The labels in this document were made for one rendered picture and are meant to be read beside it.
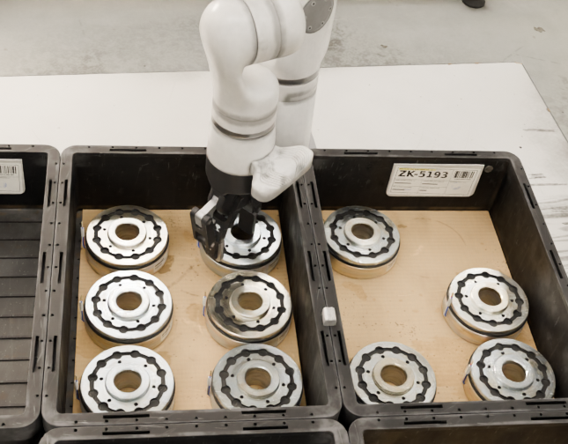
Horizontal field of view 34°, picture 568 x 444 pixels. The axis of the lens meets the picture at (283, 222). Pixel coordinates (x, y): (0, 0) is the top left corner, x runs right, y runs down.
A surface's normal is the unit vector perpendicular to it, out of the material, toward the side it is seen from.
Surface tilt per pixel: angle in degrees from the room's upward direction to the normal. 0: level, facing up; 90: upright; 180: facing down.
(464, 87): 0
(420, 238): 0
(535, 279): 90
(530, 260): 90
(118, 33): 0
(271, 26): 58
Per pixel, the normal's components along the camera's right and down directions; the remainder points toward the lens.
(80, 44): 0.12, -0.68
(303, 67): 0.51, 0.66
